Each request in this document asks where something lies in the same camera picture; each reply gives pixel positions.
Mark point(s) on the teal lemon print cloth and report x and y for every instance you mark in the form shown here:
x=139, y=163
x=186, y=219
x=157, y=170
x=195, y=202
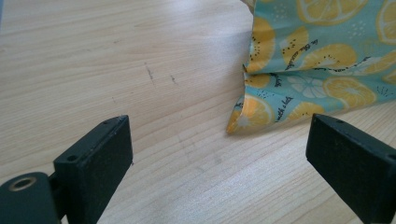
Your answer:
x=314, y=62

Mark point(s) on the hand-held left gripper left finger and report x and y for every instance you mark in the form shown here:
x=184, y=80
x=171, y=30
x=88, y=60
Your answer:
x=93, y=168

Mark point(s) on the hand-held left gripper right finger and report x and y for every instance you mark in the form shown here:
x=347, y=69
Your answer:
x=351, y=161

